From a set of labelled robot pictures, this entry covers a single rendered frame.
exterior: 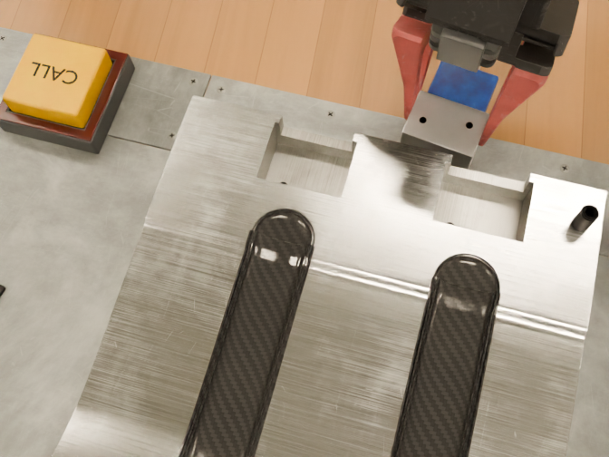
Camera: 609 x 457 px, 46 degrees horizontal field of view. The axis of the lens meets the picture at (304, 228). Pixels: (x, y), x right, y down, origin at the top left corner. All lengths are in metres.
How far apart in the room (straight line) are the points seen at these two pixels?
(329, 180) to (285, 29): 0.18
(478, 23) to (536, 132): 0.22
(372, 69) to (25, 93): 0.26
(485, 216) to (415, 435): 0.14
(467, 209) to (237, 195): 0.14
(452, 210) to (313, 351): 0.13
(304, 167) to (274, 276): 0.08
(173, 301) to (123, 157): 0.17
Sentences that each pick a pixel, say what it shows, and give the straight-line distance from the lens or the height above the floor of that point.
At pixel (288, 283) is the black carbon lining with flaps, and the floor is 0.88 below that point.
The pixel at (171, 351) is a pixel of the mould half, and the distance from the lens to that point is 0.42.
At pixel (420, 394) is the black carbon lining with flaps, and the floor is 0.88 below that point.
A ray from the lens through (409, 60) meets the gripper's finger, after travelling 0.47.
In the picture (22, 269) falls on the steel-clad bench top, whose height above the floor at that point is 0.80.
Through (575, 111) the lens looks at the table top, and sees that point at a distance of 0.59.
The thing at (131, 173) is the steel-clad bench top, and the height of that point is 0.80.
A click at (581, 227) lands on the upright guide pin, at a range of 0.44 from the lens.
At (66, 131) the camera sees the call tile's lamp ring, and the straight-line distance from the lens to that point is 0.57.
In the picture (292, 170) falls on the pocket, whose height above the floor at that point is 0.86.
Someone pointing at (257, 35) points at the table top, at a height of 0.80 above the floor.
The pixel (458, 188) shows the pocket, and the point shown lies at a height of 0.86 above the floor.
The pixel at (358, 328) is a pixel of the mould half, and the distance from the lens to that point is 0.41.
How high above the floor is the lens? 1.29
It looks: 69 degrees down
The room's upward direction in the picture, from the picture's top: 6 degrees counter-clockwise
